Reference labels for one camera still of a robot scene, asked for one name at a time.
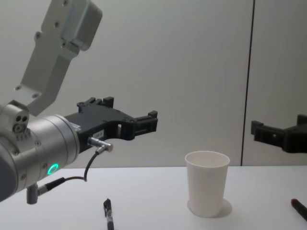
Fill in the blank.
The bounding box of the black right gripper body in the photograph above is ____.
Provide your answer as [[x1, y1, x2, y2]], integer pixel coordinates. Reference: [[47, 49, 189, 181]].
[[283, 121, 307, 154]]

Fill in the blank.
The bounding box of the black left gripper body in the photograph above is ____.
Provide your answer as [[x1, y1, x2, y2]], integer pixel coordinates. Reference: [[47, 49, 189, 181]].
[[63, 105, 136, 154]]

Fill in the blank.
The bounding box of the black pen with red cap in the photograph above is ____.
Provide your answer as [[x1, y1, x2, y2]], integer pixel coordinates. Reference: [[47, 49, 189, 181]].
[[290, 198, 307, 222]]

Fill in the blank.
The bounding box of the white paper cup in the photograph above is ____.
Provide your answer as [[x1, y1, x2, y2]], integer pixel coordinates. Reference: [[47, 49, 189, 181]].
[[184, 150, 231, 219]]

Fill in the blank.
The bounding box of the thin dark gripper cable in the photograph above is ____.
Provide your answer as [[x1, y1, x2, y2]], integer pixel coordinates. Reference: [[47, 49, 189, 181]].
[[37, 137, 115, 192]]

